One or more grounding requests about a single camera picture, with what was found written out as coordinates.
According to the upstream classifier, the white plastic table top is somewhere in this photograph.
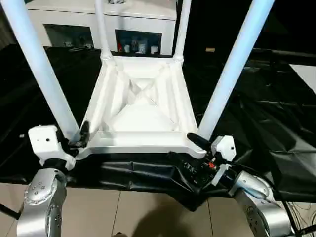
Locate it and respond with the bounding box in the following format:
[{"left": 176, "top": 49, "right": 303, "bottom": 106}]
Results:
[{"left": 76, "top": 55, "right": 207, "bottom": 160}]

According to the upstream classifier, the black plastic mat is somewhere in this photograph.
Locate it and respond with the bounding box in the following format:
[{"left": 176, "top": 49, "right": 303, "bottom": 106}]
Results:
[{"left": 0, "top": 44, "right": 316, "bottom": 212}]

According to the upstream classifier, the white printed carton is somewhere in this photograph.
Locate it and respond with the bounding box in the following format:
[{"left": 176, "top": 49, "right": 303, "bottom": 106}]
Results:
[{"left": 137, "top": 37, "right": 148, "bottom": 54}]

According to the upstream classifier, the white cabinet with glass doors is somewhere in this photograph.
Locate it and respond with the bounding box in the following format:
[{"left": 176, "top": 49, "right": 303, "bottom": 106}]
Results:
[{"left": 27, "top": 0, "right": 178, "bottom": 56}]

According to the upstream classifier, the tall black cabinet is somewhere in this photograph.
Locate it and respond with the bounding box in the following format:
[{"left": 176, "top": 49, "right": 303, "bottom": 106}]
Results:
[{"left": 191, "top": 0, "right": 247, "bottom": 50}]

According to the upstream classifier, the black horizontal bar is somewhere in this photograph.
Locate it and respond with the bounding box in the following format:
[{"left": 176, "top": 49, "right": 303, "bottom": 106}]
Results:
[{"left": 251, "top": 48, "right": 316, "bottom": 59}]

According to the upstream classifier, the white flat board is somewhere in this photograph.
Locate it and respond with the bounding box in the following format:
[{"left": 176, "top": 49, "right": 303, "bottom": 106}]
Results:
[{"left": 290, "top": 64, "right": 316, "bottom": 96}]

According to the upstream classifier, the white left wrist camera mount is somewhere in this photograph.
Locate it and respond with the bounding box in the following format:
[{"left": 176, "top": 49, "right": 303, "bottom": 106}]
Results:
[{"left": 28, "top": 125, "right": 77, "bottom": 171}]

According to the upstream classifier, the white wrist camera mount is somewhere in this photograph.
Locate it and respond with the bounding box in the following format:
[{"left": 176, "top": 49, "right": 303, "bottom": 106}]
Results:
[
  {"left": 210, "top": 135, "right": 237, "bottom": 186},
  {"left": 28, "top": 125, "right": 77, "bottom": 171}
]

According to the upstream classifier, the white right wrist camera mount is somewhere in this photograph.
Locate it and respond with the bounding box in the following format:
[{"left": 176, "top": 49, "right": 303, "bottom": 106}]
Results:
[{"left": 210, "top": 135, "right": 237, "bottom": 186}]

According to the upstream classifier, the black metal frame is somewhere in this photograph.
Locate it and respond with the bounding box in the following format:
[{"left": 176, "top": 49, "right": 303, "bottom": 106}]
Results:
[{"left": 0, "top": 204, "right": 21, "bottom": 221}]

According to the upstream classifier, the black stand base with cables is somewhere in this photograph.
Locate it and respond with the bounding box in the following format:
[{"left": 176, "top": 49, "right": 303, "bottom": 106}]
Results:
[{"left": 283, "top": 200, "right": 316, "bottom": 237}]

